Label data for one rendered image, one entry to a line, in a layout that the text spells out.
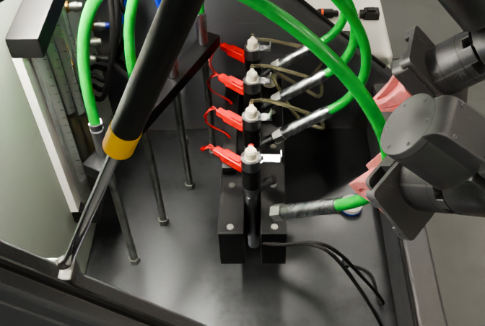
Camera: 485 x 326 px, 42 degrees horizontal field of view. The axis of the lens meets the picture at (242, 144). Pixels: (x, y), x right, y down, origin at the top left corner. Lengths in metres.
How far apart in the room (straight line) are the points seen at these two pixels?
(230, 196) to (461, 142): 0.53
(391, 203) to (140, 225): 0.61
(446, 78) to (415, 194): 0.16
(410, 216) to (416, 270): 0.32
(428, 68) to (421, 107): 0.20
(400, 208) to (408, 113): 0.12
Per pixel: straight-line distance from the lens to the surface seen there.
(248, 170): 0.85
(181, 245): 1.09
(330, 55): 0.58
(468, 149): 0.49
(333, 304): 1.02
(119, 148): 0.37
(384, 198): 0.60
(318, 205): 0.74
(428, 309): 0.91
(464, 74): 0.70
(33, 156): 0.85
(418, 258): 0.95
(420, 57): 0.71
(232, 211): 0.93
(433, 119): 0.49
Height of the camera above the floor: 1.72
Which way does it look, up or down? 47 degrees down
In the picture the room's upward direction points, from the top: 3 degrees counter-clockwise
